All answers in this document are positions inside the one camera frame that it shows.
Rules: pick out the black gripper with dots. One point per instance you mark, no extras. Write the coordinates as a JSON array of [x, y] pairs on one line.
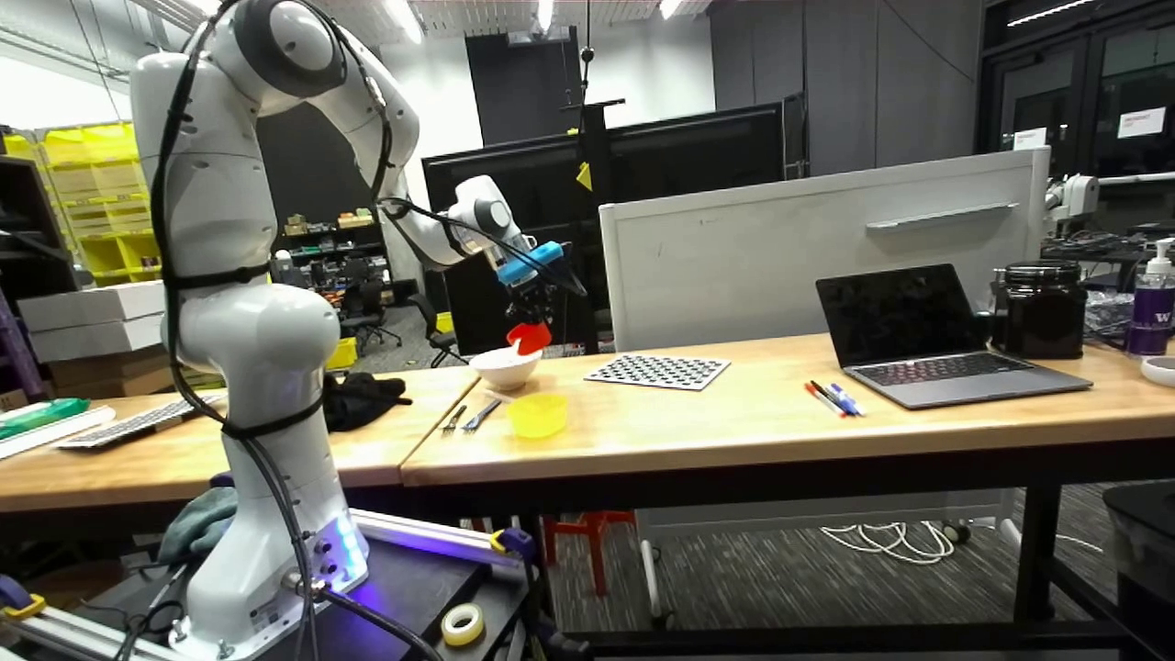
[[542, 300]]

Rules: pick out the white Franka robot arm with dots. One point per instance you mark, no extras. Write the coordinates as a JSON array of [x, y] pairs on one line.
[[243, 333]]

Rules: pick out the white bowl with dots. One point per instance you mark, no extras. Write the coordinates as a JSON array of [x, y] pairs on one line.
[[505, 368]]

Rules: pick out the yellow plastic bowl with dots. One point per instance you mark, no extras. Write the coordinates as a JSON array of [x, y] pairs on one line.
[[539, 417]]

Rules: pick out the checkerboard calibration board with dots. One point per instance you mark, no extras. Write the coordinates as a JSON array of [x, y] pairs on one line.
[[658, 373]]

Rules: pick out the black folded cloth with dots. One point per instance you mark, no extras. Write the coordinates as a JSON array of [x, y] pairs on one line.
[[362, 401]]

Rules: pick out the white partition panel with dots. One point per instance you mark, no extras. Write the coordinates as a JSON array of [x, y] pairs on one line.
[[758, 271]]

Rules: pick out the red metal stool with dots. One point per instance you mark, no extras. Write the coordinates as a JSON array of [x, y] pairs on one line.
[[588, 544]]

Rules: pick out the red pen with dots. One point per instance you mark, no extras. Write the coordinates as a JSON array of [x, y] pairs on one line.
[[821, 397]]

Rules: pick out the blue pen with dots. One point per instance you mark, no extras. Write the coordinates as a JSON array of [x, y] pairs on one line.
[[843, 397]]

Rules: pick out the white tape roll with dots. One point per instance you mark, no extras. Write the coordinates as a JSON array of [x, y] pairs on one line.
[[463, 626]]

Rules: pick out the grey laptop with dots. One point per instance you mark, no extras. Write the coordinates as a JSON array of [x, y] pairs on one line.
[[932, 336]]

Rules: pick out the teal cloth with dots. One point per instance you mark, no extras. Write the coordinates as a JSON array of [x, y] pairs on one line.
[[195, 528]]

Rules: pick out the white keyboard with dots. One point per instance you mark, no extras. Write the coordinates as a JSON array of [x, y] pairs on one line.
[[134, 425]]

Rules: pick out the yellow storage bins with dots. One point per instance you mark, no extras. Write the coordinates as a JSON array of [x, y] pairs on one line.
[[106, 202]]

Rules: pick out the white cardboard boxes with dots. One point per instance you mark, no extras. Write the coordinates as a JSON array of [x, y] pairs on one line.
[[92, 321]]

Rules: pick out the black box on desk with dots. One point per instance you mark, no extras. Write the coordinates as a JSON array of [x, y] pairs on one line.
[[1036, 313]]

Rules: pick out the green flat object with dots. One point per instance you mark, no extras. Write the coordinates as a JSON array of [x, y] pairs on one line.
[[42, 417]]

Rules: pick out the purple pump bottle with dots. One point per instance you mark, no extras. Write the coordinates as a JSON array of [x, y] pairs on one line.
[[1154, 305]]

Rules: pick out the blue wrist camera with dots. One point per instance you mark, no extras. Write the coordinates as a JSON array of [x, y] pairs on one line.
[[536, 261]]

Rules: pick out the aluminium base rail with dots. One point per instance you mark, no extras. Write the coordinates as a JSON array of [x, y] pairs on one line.
[[428, 534]]

